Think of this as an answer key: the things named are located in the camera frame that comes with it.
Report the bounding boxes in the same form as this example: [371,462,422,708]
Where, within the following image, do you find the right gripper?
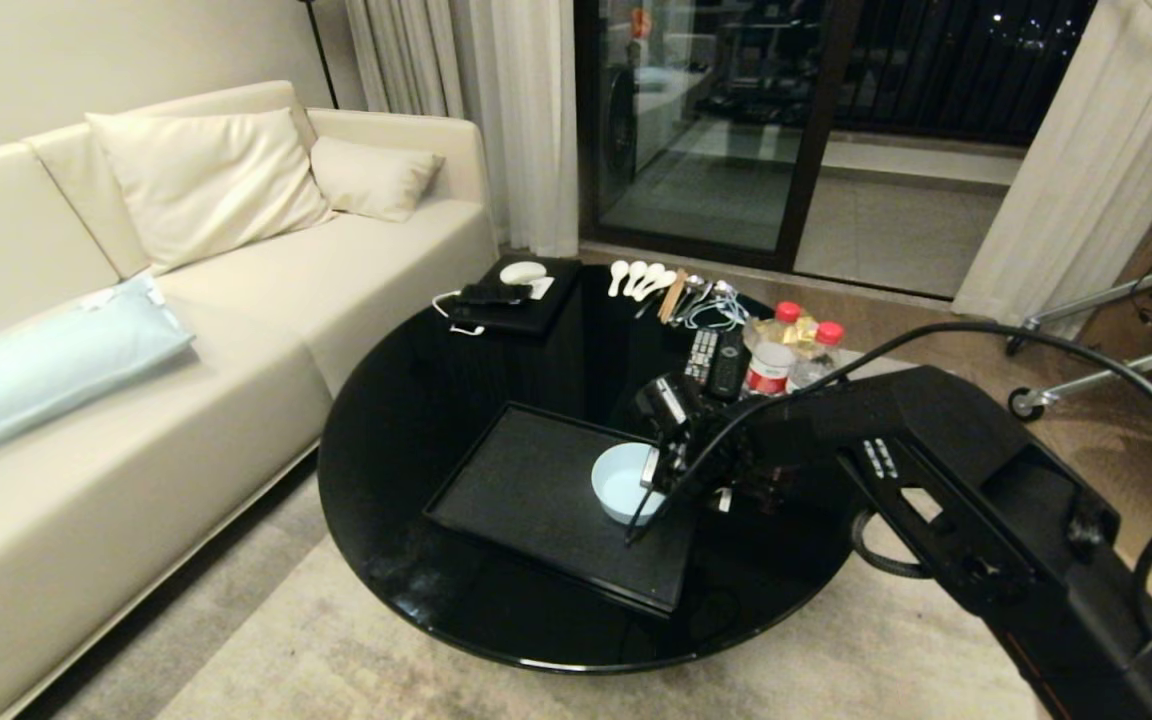
[623,420,755,547]

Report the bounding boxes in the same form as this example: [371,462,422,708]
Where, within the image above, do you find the pale blue bowl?
[590,442,668,527]

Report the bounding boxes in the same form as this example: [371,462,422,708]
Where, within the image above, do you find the black rectangular tray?
[423,402,699,616]

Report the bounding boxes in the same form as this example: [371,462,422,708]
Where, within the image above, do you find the black remote control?
[705,329,750,402]

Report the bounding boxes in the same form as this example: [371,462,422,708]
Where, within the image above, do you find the remote with grey buttons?
[683,327,720,387]

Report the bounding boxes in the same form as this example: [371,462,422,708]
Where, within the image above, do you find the red label plastic bottle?
[741,301,803,399]

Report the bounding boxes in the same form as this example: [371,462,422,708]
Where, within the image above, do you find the wooden chopsticks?
[657,268,689,325]

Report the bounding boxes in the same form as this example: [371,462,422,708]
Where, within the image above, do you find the clear red cap bottle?
[790,321,846,394]

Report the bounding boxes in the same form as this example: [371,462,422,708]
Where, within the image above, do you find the flat black box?
[448,254,583,338]

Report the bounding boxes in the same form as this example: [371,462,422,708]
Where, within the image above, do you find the round black glass table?
[317,261,864,674]

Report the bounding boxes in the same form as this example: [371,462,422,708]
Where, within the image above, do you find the black wallet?
[457,282,535,307]

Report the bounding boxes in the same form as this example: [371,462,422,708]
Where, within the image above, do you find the beige rug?
[154,528,1049,720]

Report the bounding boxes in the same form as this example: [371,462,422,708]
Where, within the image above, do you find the black framed glass door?
[575,0,862,273]

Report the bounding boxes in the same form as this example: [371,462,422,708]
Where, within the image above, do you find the white curtain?
[950,0,1152,327]
[345,0,580,259]

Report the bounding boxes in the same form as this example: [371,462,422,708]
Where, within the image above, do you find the cream leather sofa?
[0,80,500,720]

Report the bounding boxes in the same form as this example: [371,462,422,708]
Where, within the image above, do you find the small cream cushion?
[310,135,446,224]

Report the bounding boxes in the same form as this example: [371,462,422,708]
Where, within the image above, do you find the large cream cushion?
[86,107,338,277]

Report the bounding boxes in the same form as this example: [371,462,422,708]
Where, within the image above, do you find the black floor lamp pole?
[298,0,341,110]

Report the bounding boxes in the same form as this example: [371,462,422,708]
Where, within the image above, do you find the pale blue pillow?
[0,271,198,478]

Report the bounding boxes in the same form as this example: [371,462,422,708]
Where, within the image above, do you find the white charging cable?
[430,289,486,338]

